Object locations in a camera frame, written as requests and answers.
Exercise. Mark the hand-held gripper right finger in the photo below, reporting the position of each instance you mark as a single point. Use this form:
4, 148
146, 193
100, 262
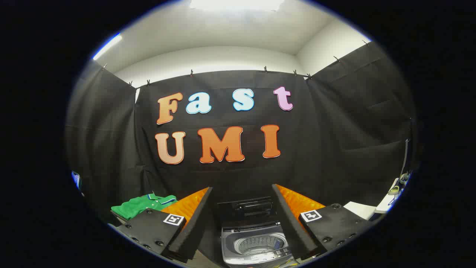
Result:
292, 223

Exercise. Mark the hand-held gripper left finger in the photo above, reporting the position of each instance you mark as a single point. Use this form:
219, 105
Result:
196, 223

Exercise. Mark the grey washing machine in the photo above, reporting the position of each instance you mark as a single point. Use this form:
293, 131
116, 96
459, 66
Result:
256, 245

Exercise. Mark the green polo shirt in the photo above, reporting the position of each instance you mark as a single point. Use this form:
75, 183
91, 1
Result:
137, 206

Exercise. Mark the white flat board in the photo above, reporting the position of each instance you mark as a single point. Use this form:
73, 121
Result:
359, 209

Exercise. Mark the black backdrop cloth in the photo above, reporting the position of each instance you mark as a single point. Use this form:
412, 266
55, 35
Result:
316, 149

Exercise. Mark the white furniture edge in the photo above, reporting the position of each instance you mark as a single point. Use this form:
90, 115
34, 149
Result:
385, 204

